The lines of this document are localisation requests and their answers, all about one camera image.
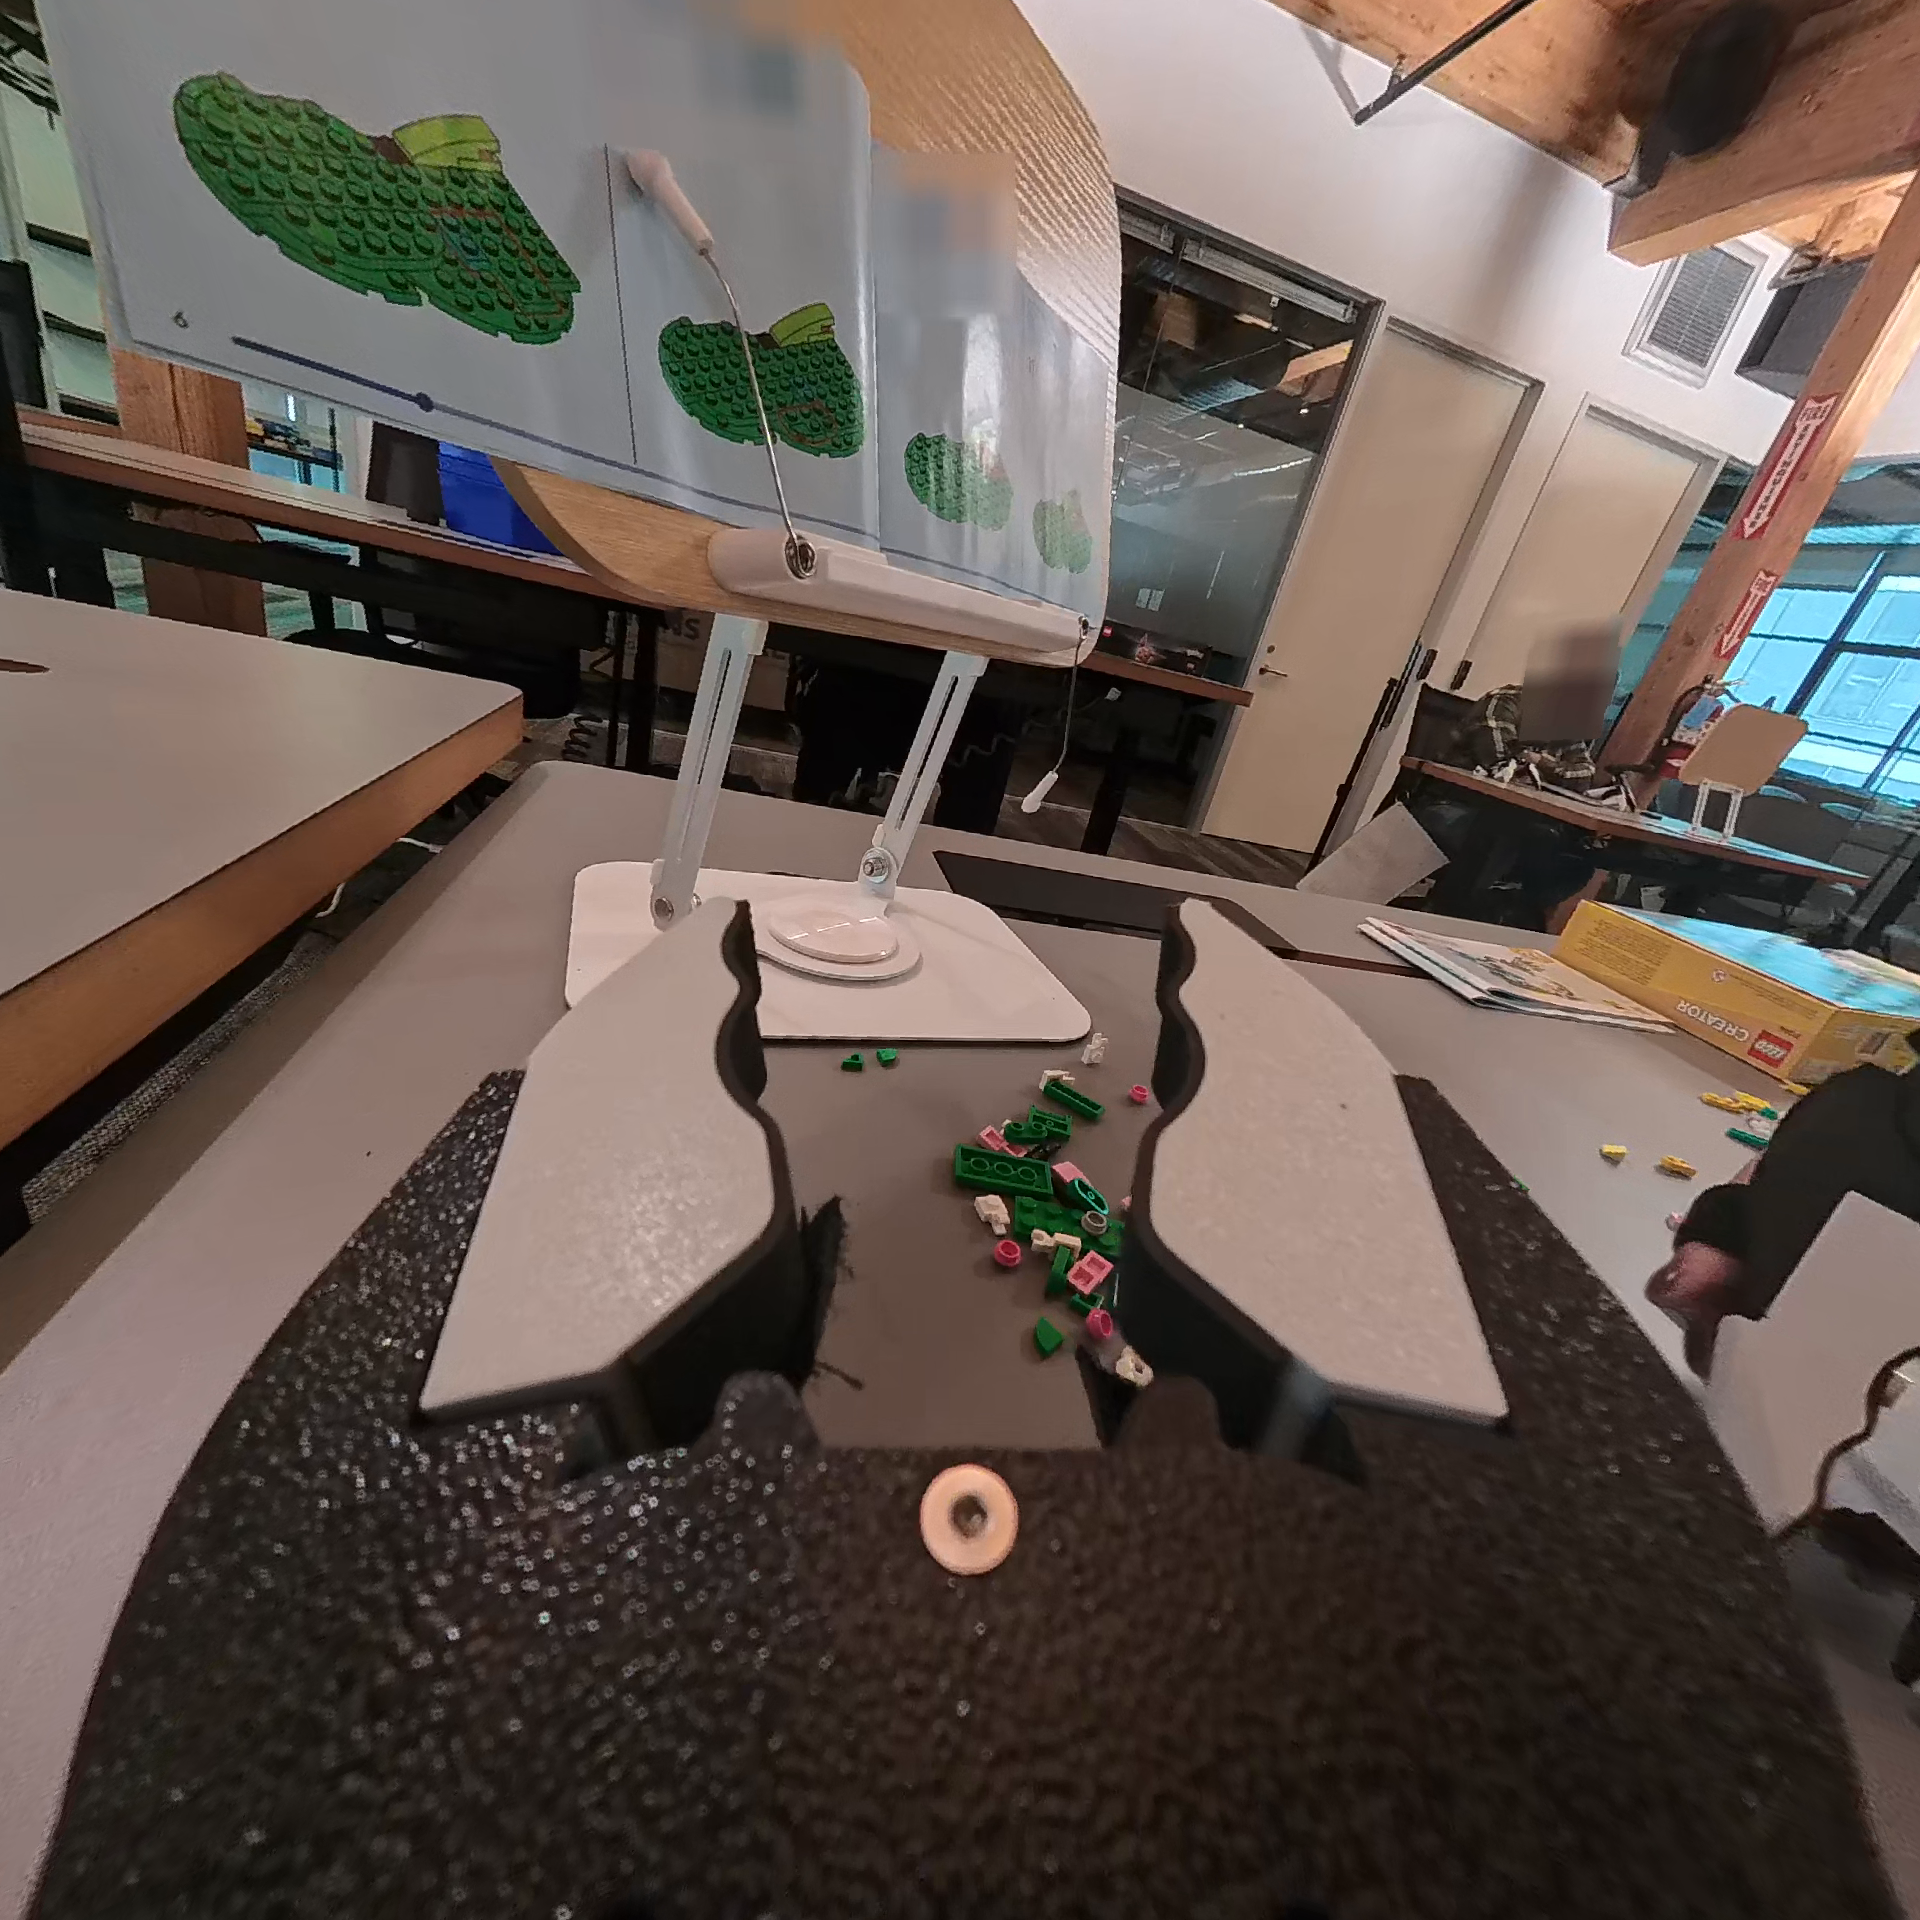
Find scattered small lego pieces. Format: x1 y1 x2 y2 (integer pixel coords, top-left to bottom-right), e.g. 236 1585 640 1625
1598 1089 1777 1233

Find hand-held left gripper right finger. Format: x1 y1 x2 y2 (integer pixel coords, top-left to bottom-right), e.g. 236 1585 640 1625
1118 901 1512 1468

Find white wall vent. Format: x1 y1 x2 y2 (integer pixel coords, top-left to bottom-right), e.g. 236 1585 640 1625
1627 240 1771 385

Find white-tipped page holder wire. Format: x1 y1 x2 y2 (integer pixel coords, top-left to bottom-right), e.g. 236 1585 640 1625
622 145 821 585
1019 622 1125 818

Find white paper sheet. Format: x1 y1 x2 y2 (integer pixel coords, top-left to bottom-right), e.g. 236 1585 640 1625
1296 803 1453 902

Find black wall speaker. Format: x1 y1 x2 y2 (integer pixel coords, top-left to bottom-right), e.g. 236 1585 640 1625
1739 269 1869 401

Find white door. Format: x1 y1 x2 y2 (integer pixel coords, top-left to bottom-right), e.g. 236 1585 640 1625
1463 398 1728 736
1200 315 1547 873

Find blue plastic bin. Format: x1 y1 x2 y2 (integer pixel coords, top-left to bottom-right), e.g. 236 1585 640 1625
438 442 571 561

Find person's right hand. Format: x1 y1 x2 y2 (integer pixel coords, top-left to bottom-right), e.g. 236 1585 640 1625
1646 1241 1751 1379

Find stack of paper booklets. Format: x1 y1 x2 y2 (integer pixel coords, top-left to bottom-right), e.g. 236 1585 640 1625
1358 915 1680 1037

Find pile of green pink lego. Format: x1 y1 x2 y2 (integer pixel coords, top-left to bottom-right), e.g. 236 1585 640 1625
950 1026 1161 1390

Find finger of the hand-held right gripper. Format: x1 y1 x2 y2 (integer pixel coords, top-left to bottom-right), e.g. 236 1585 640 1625
1710 1190 1920 1536

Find wooden-top desk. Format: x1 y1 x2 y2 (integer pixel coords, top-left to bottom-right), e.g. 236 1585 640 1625
22 420 1257 857
1400 757 1869 932

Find instruction booklet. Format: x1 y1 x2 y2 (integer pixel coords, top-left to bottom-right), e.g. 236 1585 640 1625
36 0 1120 624

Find black square pad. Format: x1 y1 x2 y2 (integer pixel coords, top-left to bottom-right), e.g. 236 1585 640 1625
933 849 1299 962

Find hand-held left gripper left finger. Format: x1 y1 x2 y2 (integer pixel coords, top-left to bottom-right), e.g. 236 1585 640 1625
415 901 840 1468

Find yellow cardboard box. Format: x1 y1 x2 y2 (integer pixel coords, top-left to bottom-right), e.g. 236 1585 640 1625
1551 901 1920 1089

